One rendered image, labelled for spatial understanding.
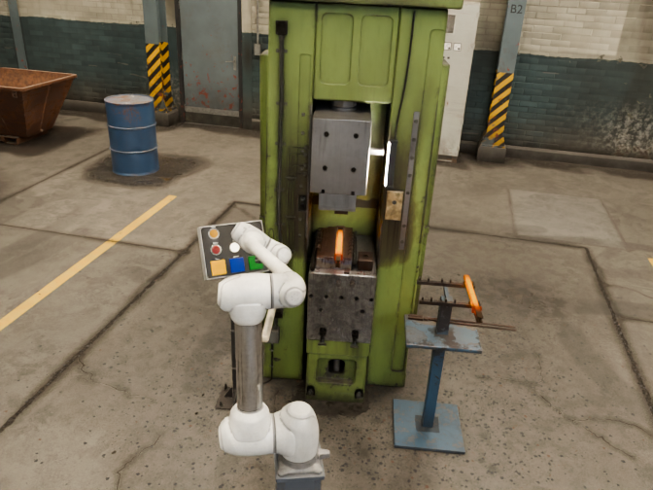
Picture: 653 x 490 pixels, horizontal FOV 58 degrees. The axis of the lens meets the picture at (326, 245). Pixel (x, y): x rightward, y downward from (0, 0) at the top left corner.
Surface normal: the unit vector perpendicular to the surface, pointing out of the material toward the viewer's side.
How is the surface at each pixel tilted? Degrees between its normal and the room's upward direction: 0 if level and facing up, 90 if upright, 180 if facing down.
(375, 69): 90
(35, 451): 0
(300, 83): 90
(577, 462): 0
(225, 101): 90
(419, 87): 90
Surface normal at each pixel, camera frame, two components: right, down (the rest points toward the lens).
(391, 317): -0.05, 0.43
